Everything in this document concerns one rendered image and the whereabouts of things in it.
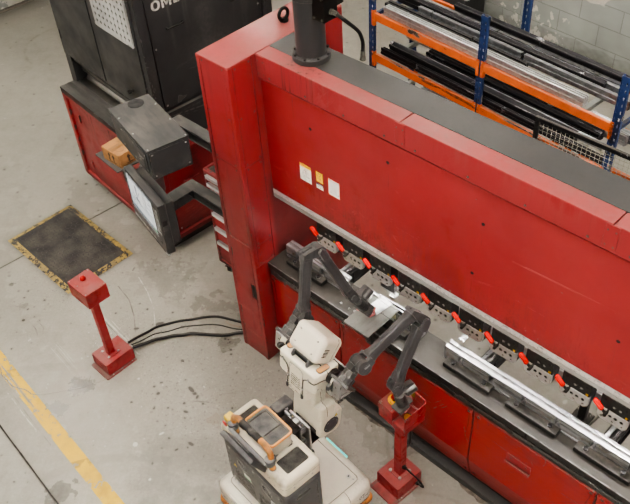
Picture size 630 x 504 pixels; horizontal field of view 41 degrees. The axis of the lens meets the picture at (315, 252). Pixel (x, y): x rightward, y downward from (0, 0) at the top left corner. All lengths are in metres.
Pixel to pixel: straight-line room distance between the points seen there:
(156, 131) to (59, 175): 3.29
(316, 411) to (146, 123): 1.78
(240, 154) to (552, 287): 1.82
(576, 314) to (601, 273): 0.30
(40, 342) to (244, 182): 2.29
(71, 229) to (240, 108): 2.99
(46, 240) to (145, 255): 0.86
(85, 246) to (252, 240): 2.24
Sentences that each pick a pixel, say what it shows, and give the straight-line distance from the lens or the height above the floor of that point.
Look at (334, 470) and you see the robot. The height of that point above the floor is 0.28.
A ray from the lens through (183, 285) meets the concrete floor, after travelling 6.41.
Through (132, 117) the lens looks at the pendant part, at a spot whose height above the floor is 1.95.
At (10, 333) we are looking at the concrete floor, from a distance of 6.48.
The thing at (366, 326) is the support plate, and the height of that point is 1.00.
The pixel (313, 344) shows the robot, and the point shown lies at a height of 1.35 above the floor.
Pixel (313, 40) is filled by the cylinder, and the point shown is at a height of 2.43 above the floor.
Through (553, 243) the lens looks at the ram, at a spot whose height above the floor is 2.04.
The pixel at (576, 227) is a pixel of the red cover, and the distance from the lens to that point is 3.51.
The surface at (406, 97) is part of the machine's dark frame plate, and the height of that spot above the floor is 2.30.
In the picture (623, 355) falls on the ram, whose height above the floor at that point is 1.64.
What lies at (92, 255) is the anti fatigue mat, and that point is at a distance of 6.83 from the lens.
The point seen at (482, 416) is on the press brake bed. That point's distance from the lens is 4.60.
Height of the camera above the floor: 4.50
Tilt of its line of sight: 44 degrees down
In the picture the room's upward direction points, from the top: 4 degrees counter-clockwise
